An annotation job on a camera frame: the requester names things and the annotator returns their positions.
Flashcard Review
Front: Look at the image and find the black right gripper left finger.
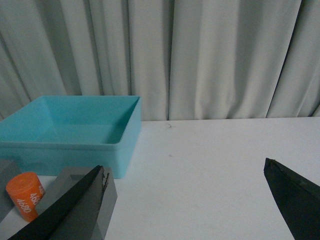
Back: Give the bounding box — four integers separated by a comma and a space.
0, 166, 103, 240

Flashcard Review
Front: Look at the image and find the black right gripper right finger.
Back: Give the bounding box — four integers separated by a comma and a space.
263, 158, 320, 240

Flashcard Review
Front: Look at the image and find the gray block with square hole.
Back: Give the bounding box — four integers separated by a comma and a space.
35, 166, 117, 240

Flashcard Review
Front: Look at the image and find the orange cylinder part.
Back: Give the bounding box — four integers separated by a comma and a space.
6, 172, 46, 223

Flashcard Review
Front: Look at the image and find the gray block with round hole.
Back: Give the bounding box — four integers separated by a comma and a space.
0, 159, 22, 222

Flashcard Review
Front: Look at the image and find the blue plastic box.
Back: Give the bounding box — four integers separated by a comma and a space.
0, 95, 142, 179

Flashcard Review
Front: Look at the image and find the white curtain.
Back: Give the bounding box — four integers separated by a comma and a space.
0, 0, 320, 121

